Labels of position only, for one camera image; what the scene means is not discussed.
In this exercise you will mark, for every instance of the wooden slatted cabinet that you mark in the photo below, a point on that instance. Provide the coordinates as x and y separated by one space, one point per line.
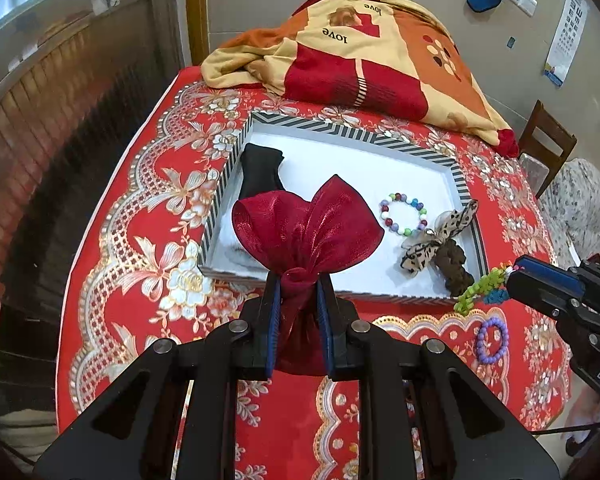
70 110

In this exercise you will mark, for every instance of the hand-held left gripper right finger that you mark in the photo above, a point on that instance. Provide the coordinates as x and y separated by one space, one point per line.
325 325

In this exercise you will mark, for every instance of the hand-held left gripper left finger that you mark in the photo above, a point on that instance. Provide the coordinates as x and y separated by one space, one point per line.
275 320

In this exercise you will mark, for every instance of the red floral tablecloth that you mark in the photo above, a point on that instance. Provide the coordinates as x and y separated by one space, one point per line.
145 185

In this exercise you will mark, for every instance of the red organza pouch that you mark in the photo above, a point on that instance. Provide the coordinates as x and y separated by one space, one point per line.
305 230

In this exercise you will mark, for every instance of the black velvet pouch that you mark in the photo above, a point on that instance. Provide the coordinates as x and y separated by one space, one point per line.
260 170

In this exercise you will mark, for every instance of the leopard bow brown scrunchie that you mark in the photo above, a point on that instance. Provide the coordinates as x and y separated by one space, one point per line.
452 260

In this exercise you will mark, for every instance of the printed red yellow blanket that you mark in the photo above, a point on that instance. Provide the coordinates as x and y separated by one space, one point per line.
405 70

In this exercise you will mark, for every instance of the floral patterned cloth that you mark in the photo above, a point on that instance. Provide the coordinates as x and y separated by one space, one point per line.
580 200

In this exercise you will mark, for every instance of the wooden chair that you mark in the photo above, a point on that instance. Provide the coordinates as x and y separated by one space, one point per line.
545 135

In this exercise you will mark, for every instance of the striped-rim white tray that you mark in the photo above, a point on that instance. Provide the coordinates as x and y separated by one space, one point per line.
330 155

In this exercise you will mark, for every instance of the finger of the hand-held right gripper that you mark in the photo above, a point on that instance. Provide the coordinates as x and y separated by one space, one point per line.
540 295
550 272

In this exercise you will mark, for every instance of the wall calendar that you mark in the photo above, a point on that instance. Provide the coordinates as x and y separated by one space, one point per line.
567 35

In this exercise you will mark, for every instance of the wooden door frame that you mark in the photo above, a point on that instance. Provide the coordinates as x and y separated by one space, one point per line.
195 10

